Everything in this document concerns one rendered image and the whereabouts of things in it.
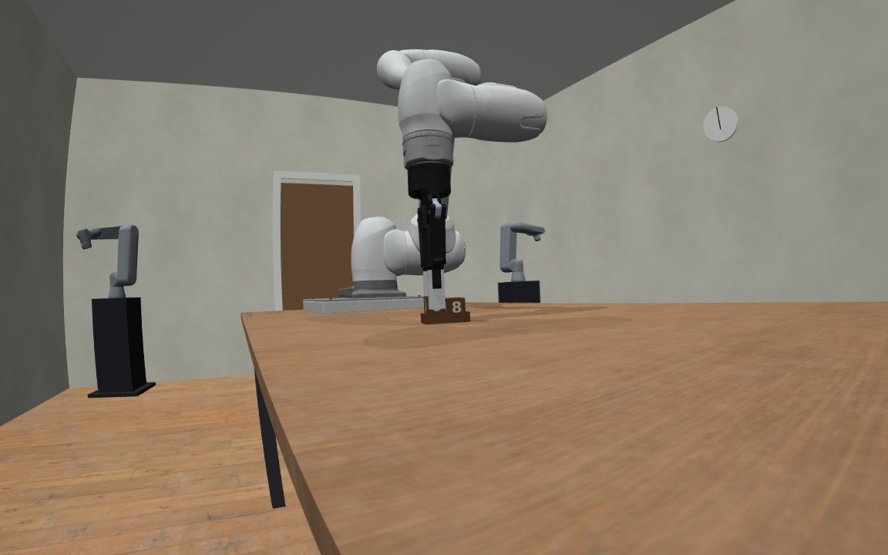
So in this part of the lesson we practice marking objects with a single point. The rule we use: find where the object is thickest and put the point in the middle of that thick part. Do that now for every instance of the brown calendar cube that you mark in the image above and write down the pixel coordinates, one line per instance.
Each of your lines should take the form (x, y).
(432, 311)
(455, 305)

